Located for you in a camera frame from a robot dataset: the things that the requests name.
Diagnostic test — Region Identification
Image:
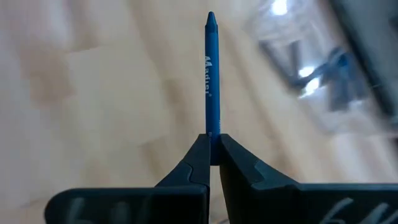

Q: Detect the clear plastic bin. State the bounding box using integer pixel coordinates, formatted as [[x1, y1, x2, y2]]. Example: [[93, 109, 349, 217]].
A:
[[244, 0, 398, 139]]

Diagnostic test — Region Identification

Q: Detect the blue pen with lettering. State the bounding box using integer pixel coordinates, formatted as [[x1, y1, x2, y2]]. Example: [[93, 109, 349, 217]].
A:
[[204, 11, 222, 166]]

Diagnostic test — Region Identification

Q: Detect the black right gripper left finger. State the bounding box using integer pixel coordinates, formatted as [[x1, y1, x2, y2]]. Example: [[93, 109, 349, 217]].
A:
[[44, 133, 211, 224]]

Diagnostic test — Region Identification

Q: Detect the black aluminium rig frame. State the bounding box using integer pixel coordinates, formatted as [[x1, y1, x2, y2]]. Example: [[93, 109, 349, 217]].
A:
[[328, 0, 398, 121]]

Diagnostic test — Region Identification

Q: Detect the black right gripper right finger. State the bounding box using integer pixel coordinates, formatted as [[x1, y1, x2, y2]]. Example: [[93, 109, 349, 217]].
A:
[[218, 133, 398, 224]]

